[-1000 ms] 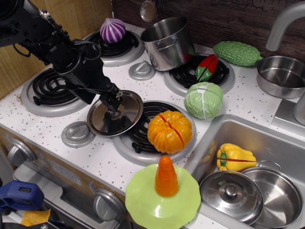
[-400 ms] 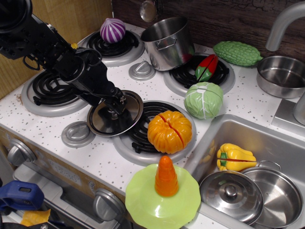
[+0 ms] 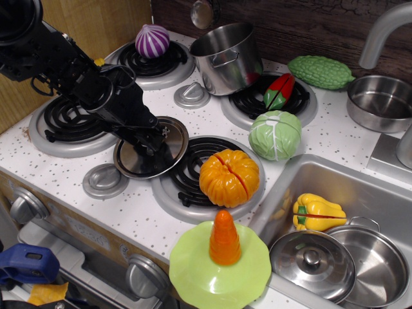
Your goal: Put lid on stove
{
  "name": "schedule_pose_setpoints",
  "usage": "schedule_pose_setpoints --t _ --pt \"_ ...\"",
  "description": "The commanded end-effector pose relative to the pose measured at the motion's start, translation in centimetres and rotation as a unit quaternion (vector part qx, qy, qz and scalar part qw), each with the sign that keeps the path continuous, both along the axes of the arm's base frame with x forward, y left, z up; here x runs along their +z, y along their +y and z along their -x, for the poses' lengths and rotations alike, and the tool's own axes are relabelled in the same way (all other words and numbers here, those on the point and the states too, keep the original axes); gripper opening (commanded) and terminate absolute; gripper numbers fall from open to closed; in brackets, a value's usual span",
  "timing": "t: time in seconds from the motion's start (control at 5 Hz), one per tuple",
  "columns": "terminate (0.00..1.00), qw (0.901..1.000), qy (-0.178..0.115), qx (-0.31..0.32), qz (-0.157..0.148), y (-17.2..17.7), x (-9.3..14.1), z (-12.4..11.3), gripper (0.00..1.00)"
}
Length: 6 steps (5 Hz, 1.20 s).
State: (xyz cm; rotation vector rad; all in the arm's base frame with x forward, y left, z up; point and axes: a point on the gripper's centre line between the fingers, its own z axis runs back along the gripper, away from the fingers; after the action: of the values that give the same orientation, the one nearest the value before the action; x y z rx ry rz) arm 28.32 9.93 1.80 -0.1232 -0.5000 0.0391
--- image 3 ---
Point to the purple striped toy onion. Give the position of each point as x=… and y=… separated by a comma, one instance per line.
x=152, y=41

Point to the silver faucet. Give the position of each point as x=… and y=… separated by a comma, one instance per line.
x=383, y=27

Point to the steel pan in sink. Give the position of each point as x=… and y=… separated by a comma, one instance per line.
x=382, y=271

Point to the grey oven door handle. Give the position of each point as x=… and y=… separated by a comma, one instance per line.
x=93, y=276

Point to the yellow toy banana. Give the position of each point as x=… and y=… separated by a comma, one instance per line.
x=99, y=62

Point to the steel lid in sink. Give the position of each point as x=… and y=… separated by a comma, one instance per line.
x=316, y=262

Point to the grey oven knob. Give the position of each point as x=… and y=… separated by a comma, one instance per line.
x=145, y=279
x=26, y=207

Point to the hanging steel spoon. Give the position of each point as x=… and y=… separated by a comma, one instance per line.
x=205, y=13

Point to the light green plastic plate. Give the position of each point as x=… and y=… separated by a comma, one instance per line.
x=202, y=283

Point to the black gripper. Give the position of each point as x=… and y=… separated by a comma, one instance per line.
x=125, y=115

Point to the grey oven knob right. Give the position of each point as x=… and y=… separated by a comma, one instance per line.
x=145, y=279

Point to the tall steel pot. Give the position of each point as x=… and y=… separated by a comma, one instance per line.
x=228, y=58

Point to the grey top knob front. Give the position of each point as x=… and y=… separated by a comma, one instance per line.
x=104, y=182

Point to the silver toy sink basin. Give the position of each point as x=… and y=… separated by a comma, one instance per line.
x=365, y=199

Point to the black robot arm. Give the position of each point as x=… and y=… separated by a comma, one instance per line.
x=32, y=49

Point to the yellow cloth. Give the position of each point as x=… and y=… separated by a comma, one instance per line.
x=47, y=293

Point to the back left stove burner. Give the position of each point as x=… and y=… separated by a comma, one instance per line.
x=168, y=70

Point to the orange toy pumpkin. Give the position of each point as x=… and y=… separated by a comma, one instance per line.
x=229, y=178

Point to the grey oven knob left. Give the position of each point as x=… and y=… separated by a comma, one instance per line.
x=26, y=207

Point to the front left stove burner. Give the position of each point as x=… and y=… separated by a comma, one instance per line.
x=64, y=129

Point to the small steel bowl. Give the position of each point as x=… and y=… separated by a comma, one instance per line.
x=380, y=103

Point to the yellow toy bell pepper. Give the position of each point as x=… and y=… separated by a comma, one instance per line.
x=313, y=212

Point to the small steel pot lid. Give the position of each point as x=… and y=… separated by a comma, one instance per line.
x=141, y=162

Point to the green toy bitter gourd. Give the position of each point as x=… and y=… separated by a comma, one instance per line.
x=321, y=72

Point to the green toy cabbage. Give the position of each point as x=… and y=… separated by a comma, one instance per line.
x=275, y=135

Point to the front right stove burner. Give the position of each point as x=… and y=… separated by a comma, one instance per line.
x=178, y=192

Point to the back right stove burner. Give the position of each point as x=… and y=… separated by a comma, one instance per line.
x=243, y=107

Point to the red toy chili pepper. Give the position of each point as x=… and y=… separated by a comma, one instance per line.
x=279, y=92

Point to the grey top knob rear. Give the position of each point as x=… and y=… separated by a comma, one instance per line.
x=191, y=96

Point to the orange toy carrot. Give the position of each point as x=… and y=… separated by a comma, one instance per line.
x=224, y=244

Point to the stove burner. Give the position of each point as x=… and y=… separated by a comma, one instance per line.
x=64, y=129
x=178, y=192
x=168, y=70
x=243, y=107

